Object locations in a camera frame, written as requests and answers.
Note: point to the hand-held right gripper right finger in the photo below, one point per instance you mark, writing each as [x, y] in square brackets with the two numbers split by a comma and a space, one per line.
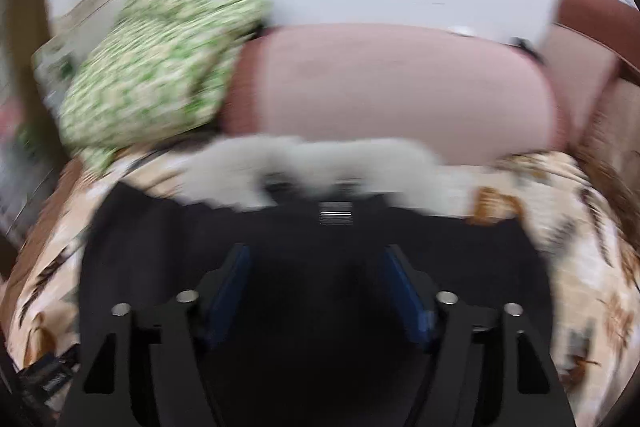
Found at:
[407, 299]

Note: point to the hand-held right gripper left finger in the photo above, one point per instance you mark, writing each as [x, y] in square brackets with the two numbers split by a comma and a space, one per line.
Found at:
[231, 292]

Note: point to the black coat with fur collar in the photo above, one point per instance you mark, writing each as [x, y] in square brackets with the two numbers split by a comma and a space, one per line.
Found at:
[310, 237]

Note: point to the leaf print bedsheet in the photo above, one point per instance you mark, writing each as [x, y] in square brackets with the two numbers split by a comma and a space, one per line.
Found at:
[575, 257]

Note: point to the green patterned quilt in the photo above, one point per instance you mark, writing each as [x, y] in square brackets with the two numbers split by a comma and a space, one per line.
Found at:
[150, 82]

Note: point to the wooden glass-door cabinet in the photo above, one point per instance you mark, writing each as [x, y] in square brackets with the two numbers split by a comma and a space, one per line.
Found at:
[17, 142]

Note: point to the pink and brown pillow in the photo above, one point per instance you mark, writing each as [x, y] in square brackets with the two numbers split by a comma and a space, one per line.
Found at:
[585, 52]

